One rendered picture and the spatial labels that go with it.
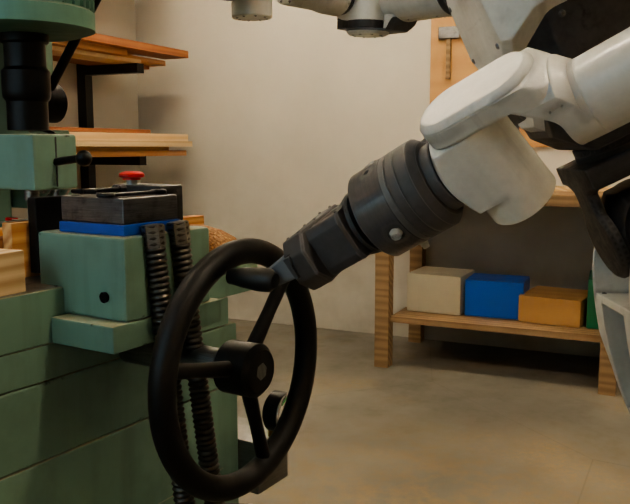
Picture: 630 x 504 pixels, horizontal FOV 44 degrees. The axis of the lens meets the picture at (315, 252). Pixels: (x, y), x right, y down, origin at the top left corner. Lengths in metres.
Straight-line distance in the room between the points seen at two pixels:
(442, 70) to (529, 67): 3.59
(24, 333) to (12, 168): 0.26
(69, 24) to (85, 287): 0.33
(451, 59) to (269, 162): 1.21
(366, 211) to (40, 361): 0.40
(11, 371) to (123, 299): 0.14
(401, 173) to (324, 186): 3.79
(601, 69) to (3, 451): 0.68
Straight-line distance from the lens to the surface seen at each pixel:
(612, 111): 0.64
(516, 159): 0.68
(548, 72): 0.64
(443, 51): 4.25
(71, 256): 0.90
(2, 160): 1.07
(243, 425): 1.26
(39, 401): 0.92
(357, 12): 1.45
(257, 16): 1.30
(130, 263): 0.84
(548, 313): 3.71
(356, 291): 4.47
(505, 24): 0.95
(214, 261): 0.80
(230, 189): 4.76
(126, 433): 1.02
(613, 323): 1.17
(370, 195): 0.70
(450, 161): 0.67
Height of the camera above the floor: 1.05
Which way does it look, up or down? 8 degrees down
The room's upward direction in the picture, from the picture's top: straight up
